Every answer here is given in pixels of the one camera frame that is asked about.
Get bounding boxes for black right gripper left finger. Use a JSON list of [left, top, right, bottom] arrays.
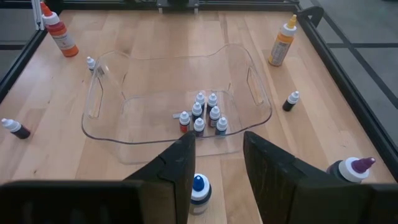
[[124, 132, 197, 224]]

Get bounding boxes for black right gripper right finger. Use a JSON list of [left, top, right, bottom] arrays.
[[243, 131, 343, 224]]

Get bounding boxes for large purple food coloring bottle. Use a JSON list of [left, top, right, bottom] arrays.
[[325, 156, 376, 184]]

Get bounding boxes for large yellow food coloring bottle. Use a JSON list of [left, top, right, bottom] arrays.
[[267, 14, 298, 67]]

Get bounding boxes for large orange-red food coloring bottle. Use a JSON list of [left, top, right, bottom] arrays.
[[39, 1, 80, 58]]

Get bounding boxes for large blue food coloring bottle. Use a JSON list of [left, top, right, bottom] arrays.
[[188, 173, 213, 216]]

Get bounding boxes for clear plastic bin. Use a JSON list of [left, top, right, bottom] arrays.
[[81, 43, 273, 166]]

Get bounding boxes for black corner bracket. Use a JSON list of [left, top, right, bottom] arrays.
[[296, 6, 325, 29]]

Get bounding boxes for silver metal bracket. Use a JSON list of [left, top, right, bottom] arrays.
[[30, 0, 45, 31]]

